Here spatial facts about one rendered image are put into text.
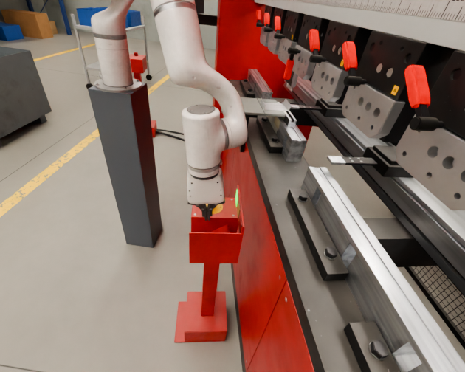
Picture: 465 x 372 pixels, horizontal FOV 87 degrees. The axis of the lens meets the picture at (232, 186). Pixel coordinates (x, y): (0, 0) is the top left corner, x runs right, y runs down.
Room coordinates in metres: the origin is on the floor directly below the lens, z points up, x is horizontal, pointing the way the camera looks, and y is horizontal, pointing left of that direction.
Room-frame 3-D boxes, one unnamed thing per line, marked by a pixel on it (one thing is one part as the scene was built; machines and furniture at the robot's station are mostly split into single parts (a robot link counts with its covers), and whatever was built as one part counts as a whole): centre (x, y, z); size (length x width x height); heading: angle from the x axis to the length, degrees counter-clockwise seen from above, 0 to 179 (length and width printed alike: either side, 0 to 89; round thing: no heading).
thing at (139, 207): (1.08, 0.55, 0.50); 0.18 x 0.18 x 1.00; 88
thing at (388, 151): (0.69, -0.41, 1.01); 0.26 x 0.12 x 0.05; 101
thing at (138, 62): (2.53, 1.08, 0.41); 0.25 x 0.20 x 0.83; 101
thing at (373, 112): (0.52, -0.28, 1.26); 0.15 x 0.09 x 0.17; 11
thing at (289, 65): (0.92, -0.14, 1.20); 0.04 x 0.02 x 0.10; 101
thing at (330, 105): (1.12, -0.33, 1.01); 0.26 x 0.12 x 0.05; 101
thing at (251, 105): (1.06, -0.03, 1.00); 0.26 x 0.18 x 0.01; 101
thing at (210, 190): (0.52, 0.07, 0.95); 0.10 x 0.07 x 0.11; 98
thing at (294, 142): (1.03, -0.19, 0.92); 0.39 x 0.06 x 0.10; 11
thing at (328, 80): (0.71, -0.24, 1.26); 0.15 x 0.09 x 0.17; 11
